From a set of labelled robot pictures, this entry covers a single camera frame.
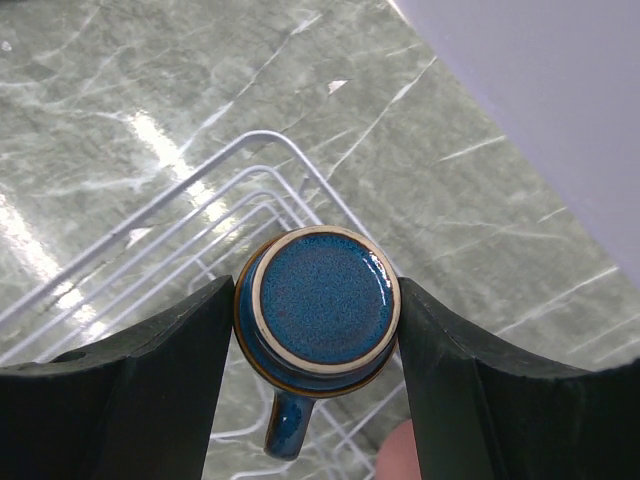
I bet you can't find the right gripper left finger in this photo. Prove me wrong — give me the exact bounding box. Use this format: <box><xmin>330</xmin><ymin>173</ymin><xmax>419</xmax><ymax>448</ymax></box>
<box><xmin>1</xmin><ymin>276</ymin><xmax>234</xmax><ymax>479</ymax></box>

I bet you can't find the pink plastic cup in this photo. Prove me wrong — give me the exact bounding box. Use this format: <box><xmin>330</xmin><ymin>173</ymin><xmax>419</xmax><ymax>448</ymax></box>
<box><xmin>375</xmin><ymin>420</ymin><xmax>421</xmax><ymax>480</ymax></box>

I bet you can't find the dark blue ceramic mug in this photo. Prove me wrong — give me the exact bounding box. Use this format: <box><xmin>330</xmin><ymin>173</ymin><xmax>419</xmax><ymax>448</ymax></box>
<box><xmin>234</xmin><ymin>225</ymin><xmax>401</xmax><ymax>461</ymax></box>

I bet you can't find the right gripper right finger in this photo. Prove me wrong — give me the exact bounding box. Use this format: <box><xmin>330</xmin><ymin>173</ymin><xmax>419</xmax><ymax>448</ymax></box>
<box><xmin>399</xmin><ymin>278</ymin><xmax>639</xmax><ymax>479</ymax></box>

